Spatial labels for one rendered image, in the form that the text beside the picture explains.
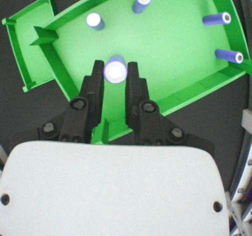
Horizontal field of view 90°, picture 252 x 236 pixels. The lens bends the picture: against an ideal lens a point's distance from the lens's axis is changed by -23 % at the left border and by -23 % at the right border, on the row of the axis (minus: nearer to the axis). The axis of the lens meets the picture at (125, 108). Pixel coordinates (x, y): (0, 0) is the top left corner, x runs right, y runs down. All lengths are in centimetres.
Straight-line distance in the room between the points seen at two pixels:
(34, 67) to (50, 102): 16
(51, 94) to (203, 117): 66
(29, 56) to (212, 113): 82
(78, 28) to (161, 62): 15
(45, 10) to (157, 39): 49
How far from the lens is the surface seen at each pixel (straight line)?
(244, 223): 126
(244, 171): 105
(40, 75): 67
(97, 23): 20
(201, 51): 30
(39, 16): 67
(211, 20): 28
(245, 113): 89
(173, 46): 28
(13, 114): 81
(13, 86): 76
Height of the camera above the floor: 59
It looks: 67 degrees down
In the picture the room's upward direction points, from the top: 173 degrees clockwise
